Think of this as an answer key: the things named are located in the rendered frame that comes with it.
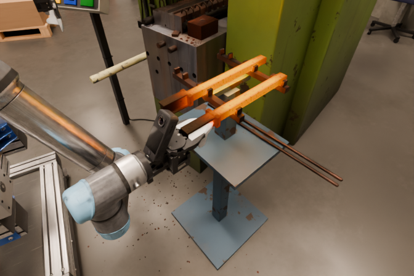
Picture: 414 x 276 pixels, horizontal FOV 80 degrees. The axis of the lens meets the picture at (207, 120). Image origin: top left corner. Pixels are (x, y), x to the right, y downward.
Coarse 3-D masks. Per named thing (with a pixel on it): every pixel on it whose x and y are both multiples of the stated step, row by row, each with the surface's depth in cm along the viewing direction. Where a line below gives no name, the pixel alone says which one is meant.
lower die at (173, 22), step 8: (184, 0) 133; (192, 0) 130; (216, 0) 129; (224, 0) 130; (160, 8) 124; (168, 8) 121; (184, 8) 118; (208, 8) 123; (216, 8) 127; (160, 16) 121; (168, 16) 117; (176, 16) 113; (184, 16) 113; (192, 16) 117; (216, 16) 130; (160, 24) 124; (168, 24) 120; (176, 24) 116; (184, 32) 117
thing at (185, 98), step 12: (252, 60) 87; (264, 60) 89; (228, 72) 81; (240, 72) 82; (204, 84) 76; (216, 84) 77; (180, 96) 69; (192, 96) 70; (168, 108) 69; (180, 108) 71
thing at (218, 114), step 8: (280, 72) 81; (272, 80) 77; (280, 80) 78; (256, 88) 74; (264, 88) 74; (272, 88) 77; (240, 96) 71; (248, 96) 71; (256, 96) 72; (224, 104) 68; (232, 104) 68; (240, 104) 68; (208, 112) 64; (216, 112) 65; (224, 112) 65; (232, 112) 68; (200, 120) 62; (208, 120) 62; (216, 120) 63; (184, 128) 60; (192, 128) 60; (184, 136) 60
